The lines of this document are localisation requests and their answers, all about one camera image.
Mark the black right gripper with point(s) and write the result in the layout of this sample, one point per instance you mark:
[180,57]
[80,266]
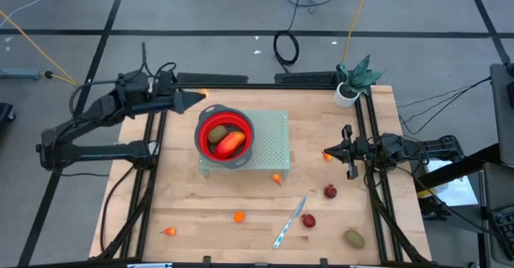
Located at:
[365,151]

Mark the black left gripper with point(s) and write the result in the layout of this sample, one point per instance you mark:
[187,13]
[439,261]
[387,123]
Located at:
[166,97]

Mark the red collapsible colander grey rim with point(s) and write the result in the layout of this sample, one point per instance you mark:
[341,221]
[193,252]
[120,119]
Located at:
[203,133]

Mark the dark red toy pomegranate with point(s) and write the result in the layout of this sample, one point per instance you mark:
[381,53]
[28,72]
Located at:
[308,221]
[330,192]

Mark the brown green toy kiwi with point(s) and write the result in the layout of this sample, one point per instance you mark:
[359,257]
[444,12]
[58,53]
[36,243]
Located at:
[355,239]
[217,134]

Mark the red orange toy mango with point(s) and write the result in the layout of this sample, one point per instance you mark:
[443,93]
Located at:
[229,144]

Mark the orange toy tangerine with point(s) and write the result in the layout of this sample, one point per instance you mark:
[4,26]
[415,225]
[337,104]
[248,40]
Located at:
[239,217]

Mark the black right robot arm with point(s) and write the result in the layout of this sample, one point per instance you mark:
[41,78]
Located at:
[437,149]

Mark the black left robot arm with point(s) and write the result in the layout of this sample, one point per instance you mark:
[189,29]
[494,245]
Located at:
[92,153]

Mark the plain black box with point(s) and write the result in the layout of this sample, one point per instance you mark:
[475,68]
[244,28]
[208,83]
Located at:
[213,78]

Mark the snake plant in white pot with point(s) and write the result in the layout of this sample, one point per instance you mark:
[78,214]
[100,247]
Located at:
[346,95]

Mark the pale green perforated metal rack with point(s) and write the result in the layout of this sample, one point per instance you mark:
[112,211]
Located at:
[273,139]

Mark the perforated black box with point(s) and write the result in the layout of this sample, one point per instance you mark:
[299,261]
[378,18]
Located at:
[305,78]

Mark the white box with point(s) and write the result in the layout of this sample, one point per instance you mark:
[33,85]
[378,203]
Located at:
[458,192]

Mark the black desk beam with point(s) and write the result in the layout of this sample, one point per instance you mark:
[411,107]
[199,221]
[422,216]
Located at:
[466,164]

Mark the grey desk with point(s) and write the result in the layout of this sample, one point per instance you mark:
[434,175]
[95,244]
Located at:
[498,188]

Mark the grey chair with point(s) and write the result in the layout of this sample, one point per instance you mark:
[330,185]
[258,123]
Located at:
[502,115]

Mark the grey floor bar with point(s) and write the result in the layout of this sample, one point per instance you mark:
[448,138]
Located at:
[20,74]

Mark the black keyboard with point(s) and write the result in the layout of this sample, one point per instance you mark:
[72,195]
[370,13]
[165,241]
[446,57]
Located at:
[506,224]

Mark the black caster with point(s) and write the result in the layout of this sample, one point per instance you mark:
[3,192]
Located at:
[5,111]

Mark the black aluminium table frame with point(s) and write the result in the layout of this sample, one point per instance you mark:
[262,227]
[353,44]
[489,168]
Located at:
[249,86]

